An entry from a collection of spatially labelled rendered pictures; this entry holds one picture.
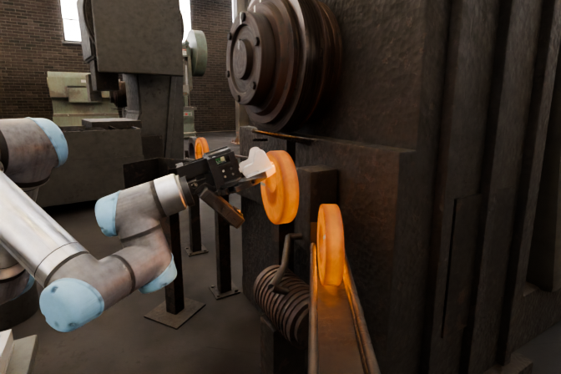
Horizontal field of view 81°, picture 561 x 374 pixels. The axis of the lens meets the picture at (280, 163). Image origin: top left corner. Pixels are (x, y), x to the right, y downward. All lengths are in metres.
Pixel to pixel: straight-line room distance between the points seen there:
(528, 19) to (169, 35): 3.16
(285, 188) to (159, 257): 0.26
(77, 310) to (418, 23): 0.84
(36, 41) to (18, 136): 10.34
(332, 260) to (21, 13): 10.99
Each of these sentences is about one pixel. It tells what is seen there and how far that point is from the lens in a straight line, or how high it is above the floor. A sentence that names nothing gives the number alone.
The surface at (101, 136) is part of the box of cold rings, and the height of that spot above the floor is 0.69.
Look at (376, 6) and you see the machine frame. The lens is 0.97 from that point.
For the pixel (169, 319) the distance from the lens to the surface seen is 1.75.
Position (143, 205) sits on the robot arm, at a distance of 0.65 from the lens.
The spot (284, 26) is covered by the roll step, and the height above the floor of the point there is 1.19.
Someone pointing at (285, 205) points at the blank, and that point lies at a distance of 0.65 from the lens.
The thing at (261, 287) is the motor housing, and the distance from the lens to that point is 0.94.
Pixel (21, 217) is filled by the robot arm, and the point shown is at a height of 0.80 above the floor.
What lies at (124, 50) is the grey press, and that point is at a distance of 3.62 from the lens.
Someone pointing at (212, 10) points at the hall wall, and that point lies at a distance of 11.96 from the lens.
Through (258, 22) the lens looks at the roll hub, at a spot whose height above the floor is 1.20.
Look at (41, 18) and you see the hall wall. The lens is 11.24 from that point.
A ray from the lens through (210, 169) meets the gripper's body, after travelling 0.65.
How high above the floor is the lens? 0.98
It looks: 10 degrees down
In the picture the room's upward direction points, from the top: straight up
